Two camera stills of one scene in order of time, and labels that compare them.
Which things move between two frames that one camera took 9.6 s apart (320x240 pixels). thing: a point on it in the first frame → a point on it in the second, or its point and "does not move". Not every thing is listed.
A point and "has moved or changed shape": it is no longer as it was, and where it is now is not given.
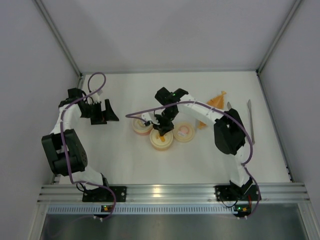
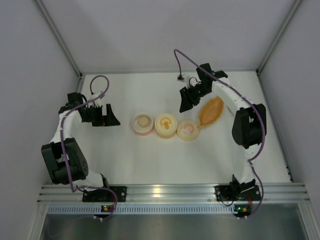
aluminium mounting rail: (73, 193) does not move
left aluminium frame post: (62, 41) does not move
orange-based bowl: (161, 144) → (166, 136)
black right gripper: (164, 122) → (193, 94)
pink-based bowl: (140, 128) does not move
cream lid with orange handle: (161, 142) has moved or changed shape
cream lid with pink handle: (183, 132) has moved or changed shape
